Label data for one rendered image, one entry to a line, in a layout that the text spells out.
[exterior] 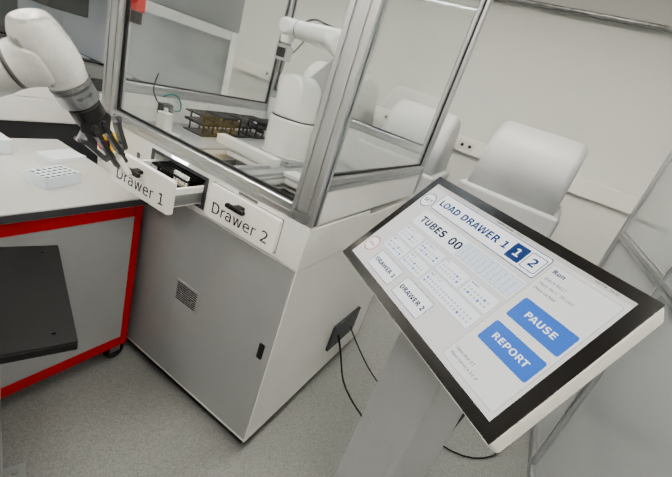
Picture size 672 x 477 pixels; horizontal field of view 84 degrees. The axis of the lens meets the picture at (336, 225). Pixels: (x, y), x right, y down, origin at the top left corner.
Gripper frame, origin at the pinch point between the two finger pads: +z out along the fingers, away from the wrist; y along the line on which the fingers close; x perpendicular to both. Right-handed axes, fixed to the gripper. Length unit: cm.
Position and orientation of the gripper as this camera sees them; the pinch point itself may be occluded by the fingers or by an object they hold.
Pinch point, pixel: (122, 164)
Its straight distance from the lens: 125.9
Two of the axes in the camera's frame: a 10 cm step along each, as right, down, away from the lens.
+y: 5.7, -6.5, 5.0
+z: 0.4, 6.3, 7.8
